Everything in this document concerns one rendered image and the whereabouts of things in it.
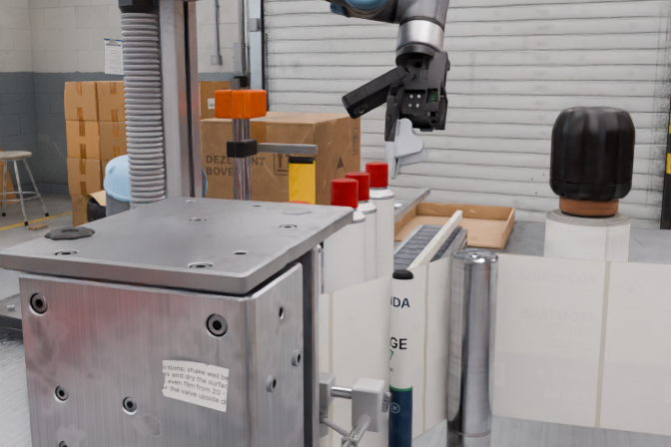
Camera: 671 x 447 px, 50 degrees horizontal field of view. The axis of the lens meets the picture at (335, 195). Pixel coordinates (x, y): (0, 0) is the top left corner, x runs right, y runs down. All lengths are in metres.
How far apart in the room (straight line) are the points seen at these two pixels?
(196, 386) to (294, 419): 0.06
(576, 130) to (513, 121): 4.40
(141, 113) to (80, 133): 4.33
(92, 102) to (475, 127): 2.60
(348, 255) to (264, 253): 0.58
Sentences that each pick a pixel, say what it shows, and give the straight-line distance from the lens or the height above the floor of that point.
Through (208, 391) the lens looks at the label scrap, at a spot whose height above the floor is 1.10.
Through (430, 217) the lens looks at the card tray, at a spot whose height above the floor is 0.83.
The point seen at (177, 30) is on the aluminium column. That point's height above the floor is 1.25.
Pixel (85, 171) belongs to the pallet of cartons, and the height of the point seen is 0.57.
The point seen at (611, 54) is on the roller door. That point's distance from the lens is 5.05.
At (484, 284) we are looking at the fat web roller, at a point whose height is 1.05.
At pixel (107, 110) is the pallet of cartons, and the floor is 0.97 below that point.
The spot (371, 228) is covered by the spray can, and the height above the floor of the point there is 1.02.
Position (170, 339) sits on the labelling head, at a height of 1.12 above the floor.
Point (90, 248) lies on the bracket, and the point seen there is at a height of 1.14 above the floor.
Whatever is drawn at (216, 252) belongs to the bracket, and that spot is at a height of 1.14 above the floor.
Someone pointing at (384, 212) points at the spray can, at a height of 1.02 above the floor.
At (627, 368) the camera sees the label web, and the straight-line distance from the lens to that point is 0.65.
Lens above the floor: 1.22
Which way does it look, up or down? 10 degrees down
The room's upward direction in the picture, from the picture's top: straight up
